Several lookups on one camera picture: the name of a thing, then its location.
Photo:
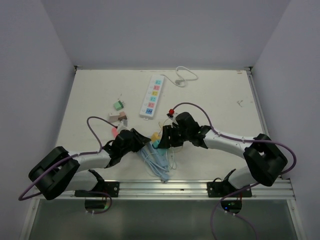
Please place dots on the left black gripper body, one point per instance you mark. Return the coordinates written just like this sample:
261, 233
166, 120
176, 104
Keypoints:
136, 143

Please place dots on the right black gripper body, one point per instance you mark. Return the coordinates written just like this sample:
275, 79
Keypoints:
177, 135

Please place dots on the pink plug adapter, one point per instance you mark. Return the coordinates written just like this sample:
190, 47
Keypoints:
114, 132

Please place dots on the brown beige plug adapter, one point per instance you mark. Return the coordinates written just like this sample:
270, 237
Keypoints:
116, 116

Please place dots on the teal plug with cable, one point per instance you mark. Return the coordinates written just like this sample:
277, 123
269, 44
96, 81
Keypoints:
166, 154

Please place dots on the green plug adapter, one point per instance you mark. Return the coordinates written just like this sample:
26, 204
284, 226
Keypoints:
119, 105

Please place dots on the white power strip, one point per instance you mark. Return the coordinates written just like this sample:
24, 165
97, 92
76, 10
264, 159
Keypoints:
152, 97

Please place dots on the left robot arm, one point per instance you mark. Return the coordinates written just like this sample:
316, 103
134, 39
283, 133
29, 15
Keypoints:
62, 170

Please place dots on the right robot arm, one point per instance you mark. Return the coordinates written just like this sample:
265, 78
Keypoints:
264, 160

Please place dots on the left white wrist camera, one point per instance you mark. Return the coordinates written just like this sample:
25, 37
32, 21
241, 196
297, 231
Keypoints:
123, 125

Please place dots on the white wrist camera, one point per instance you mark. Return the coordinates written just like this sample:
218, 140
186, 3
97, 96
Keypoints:
171, 114
123, 125

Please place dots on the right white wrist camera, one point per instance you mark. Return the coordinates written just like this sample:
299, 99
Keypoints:
171, 114

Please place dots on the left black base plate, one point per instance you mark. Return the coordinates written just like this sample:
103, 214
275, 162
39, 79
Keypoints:
111, 188

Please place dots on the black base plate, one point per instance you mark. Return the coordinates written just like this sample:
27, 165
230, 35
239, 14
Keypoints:
219, 188
111, 188

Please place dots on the aluminium front rail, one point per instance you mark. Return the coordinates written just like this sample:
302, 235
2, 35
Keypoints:
181, 190

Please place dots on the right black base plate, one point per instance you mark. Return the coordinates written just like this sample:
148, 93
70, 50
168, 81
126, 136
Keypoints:
219, 188

